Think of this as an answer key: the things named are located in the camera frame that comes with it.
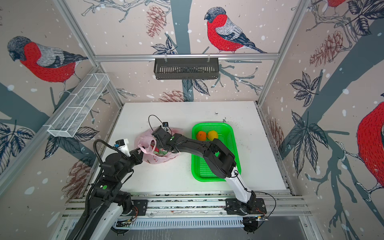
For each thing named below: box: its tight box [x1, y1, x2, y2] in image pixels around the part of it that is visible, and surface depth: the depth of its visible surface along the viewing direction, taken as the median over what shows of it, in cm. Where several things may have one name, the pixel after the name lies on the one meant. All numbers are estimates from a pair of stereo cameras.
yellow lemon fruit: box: [207, 130, 218, 141], surface depth 98 cm
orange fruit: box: [197, 131, 207, 141], surface depth 97 cm
